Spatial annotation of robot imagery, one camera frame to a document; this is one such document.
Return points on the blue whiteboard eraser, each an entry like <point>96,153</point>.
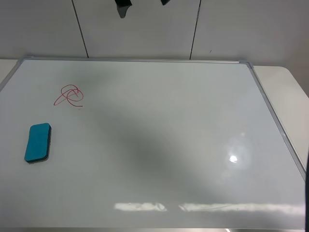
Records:
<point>38,143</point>

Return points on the red marker scribble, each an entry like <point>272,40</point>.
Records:
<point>70,94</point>

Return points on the dark object at top edge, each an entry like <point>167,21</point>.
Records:
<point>122,7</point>
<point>164,2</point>

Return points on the white whiteboard with aluminium frame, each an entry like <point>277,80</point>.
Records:
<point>157,144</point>

